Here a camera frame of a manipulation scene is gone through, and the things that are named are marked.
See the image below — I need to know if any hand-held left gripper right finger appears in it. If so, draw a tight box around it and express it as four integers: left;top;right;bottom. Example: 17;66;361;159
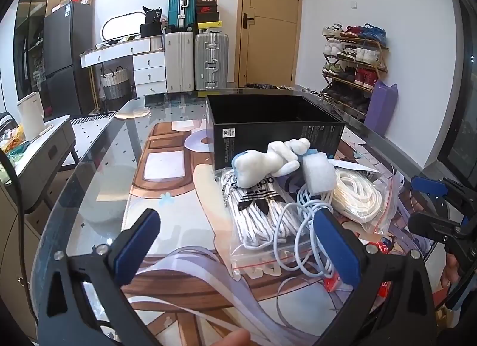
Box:
312;206;438;346

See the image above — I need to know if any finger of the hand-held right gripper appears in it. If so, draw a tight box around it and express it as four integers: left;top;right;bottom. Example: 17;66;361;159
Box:
410;176;477;217
407;211;465;243

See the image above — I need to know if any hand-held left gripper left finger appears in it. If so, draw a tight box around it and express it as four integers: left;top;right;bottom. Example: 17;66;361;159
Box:
35;208;165;346

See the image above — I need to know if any bag of white rope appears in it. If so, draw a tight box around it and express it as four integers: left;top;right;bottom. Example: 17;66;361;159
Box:
330;165;397;237

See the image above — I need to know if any white charger with cable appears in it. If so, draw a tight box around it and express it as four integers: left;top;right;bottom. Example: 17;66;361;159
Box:
274;151;338;279

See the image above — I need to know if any bag of white shoelaces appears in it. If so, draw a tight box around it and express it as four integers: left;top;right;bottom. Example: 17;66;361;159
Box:
214;167;317;281

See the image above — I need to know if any white plush toy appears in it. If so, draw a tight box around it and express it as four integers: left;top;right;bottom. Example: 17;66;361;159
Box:
231;138;312;188

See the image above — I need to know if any black cardboard box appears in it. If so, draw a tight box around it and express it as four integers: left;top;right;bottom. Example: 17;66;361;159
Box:
206;94;346;171

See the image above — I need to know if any person's right hand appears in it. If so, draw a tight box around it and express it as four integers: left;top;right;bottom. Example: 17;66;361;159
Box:
442;254;464;289

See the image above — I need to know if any person's left hand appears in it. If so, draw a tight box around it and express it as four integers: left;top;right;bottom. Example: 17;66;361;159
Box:
207;329;254;346

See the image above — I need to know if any printed table mat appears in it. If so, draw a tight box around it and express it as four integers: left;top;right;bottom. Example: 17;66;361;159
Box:
123;118;451;346

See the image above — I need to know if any metal shoe rack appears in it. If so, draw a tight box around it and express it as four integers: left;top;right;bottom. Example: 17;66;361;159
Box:
321;23;390;119

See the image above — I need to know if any grey side cabinet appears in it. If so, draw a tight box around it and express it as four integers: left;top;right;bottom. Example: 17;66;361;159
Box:
0;114;80;343

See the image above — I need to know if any collection of sneakers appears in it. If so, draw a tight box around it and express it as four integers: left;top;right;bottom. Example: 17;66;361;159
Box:
322;23;388;117

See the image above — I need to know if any woven laundry basket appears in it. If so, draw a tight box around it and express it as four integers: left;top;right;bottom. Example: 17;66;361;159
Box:
100;66;130;101

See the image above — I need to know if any pile of colourful snack packets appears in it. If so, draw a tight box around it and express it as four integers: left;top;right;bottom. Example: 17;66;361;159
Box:
0;113;30;168

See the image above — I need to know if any white electric kettle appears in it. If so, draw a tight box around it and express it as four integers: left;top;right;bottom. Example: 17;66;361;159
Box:
17;92;53;138

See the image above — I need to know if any white dresser with drawers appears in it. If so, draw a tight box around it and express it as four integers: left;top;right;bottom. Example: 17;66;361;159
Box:
80;35;167;98

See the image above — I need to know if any white suitcase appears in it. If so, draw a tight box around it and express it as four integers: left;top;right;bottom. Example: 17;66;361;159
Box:
164;31;195;92

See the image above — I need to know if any silver suitcase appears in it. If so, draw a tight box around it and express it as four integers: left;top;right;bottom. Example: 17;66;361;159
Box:
194;32;229;90

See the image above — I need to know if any black fridge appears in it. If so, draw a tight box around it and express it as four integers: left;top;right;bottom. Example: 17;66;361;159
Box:
43;1;95;115

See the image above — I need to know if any wooden door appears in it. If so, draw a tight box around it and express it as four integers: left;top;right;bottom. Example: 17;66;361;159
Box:
238;0;303;87

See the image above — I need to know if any oval mirror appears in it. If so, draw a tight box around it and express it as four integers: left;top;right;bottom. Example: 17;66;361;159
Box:
102;10;147;43

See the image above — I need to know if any black glass wardrobe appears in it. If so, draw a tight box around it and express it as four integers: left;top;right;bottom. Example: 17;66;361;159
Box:
13;0;73;104

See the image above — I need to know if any teal suitcase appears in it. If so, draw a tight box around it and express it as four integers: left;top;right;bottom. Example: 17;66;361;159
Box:
168;0;197;31

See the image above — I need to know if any black cable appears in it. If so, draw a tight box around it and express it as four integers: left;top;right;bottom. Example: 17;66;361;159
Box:
0;150;27;216

